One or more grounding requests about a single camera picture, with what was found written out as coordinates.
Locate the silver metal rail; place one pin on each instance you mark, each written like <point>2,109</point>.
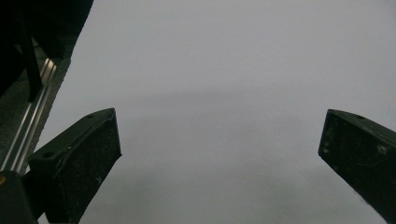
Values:
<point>29,124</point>

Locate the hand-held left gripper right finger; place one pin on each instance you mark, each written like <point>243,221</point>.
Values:
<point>361,155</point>

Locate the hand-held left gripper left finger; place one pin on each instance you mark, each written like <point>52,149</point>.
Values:
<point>77,168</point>

